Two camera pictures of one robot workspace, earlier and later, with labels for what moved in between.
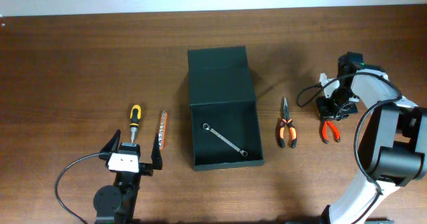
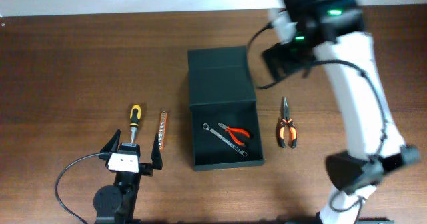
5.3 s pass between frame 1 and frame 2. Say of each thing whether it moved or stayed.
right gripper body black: moved
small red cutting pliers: moved
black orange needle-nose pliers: stayed
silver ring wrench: stayed
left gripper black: stayed
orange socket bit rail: stayed
